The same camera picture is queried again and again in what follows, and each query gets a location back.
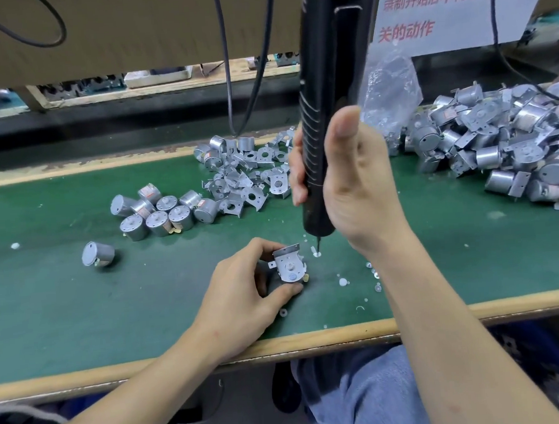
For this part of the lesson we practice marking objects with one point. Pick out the person's left hand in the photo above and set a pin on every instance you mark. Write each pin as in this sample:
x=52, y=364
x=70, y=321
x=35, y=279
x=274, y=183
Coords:
x=233, y=303

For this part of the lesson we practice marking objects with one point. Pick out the person's right hand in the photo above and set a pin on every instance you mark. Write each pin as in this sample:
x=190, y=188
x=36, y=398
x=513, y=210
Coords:
x=364, y=189

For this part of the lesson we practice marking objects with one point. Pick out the silver metal bracket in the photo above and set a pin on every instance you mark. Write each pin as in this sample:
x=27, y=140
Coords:
x=282, y=254

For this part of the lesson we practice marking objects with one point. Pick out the pile of metal brackets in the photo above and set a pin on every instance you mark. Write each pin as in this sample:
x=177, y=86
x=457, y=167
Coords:
x=247, y=164

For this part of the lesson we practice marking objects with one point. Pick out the pile of silver motors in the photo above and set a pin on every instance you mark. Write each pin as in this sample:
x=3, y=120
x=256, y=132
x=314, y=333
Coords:
x=155, y=213

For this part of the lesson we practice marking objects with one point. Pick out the black electric screwdriver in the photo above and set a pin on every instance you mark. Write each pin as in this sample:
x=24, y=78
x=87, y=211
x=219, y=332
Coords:
x=331, y=53

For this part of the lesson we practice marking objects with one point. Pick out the pile of assembled motors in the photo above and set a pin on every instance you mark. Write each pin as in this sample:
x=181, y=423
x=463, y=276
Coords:
x=499, y=137

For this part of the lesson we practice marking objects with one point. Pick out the person's right forearm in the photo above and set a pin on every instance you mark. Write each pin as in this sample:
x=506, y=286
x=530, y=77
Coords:
x=466, y=345

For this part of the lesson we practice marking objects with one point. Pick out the person's left forearm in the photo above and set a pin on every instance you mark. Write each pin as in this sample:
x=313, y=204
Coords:
x=130, y=401

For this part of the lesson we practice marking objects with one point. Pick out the small clear plastic bag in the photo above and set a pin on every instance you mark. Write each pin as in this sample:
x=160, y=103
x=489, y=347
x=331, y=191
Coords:
x=390, y=87

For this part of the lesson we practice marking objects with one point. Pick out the grey blue trousers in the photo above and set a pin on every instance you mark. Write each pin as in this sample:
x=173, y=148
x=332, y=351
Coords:
x=364, y=395

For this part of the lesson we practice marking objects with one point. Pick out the green bench mat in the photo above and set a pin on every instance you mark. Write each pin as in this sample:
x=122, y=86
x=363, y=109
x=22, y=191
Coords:
x=512, y=255

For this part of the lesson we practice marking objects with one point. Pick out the white paper sign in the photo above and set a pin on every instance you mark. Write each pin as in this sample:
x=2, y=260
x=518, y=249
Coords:
x=475, y=5

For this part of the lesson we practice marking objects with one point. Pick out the dark blue crate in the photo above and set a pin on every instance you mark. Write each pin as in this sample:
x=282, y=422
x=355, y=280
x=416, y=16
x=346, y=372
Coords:
x=553, y=367

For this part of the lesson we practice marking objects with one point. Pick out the brown back panel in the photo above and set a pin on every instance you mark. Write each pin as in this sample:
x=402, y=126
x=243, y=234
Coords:
x=133, y=33

